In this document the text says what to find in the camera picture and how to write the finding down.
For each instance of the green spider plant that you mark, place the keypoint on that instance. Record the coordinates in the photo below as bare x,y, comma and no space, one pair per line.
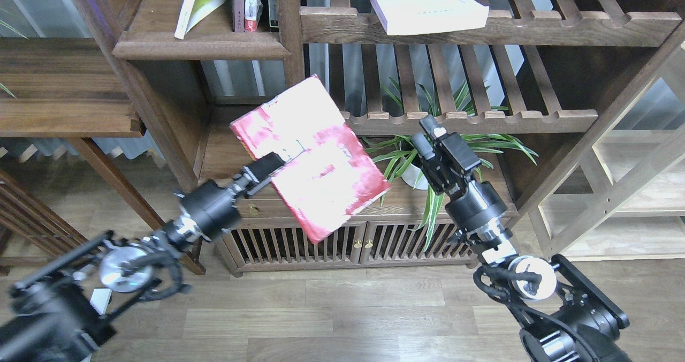
398,151

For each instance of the red cover book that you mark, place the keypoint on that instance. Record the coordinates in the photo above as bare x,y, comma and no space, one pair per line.
328,177

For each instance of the red white spine book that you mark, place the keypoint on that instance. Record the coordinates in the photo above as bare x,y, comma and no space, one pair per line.
252,13

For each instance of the maroon spine upright book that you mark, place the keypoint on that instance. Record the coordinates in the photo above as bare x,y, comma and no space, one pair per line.
239,16

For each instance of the white plant pot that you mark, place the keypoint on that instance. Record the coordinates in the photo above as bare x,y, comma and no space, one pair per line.
414,177

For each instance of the dark wooden bookshelf cabinet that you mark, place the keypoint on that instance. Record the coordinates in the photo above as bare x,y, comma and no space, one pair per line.
554,77

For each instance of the dark wooden side table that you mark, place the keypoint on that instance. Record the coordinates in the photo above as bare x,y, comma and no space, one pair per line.
66,88

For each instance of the dark spine upright book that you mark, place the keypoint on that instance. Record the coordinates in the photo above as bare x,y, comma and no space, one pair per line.
273,16

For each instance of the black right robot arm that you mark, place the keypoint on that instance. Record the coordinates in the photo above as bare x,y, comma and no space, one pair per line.
562,315

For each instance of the light wooden rack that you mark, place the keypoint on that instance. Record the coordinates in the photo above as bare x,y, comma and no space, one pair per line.
635,208

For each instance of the dark slatted wooden chair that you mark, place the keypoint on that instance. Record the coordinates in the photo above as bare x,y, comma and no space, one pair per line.
26,216

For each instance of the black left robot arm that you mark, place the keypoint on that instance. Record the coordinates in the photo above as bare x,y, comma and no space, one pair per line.
53,319

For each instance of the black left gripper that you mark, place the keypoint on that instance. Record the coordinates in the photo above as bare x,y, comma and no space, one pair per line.
210,209

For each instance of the white lilac cover book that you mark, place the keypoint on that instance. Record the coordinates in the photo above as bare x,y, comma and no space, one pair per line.
418,17

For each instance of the white metal leg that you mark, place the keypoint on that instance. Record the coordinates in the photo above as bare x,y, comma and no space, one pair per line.
100,299

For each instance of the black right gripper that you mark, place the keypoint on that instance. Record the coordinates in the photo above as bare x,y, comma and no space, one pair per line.
449,163

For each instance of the yellow green cover book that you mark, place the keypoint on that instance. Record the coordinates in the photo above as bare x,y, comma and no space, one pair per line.
192,12

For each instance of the brass drawer knob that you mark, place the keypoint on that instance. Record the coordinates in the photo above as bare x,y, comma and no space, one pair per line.
253,210

